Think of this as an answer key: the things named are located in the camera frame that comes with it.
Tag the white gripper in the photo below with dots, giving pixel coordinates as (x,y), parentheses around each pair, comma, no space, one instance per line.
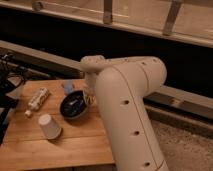
(88,95)

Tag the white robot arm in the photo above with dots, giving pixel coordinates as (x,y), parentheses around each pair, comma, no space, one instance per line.
(119,86)

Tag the dark ceramic bowl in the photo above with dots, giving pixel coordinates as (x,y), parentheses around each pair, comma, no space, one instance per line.
(73,105)

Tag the metal window bracket right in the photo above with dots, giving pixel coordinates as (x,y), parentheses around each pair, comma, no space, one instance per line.
(171,17)

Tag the metal window bracket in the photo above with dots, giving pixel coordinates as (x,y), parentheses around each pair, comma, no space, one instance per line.
(107,11)
(171,17)

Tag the clear plastic bottle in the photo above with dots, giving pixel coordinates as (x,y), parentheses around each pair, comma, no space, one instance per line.
(37,100)

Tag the white paper cup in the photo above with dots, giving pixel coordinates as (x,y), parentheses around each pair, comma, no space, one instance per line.
(49,126)

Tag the metal window bracket left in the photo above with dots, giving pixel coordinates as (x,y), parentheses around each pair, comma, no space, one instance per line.
(107,11)

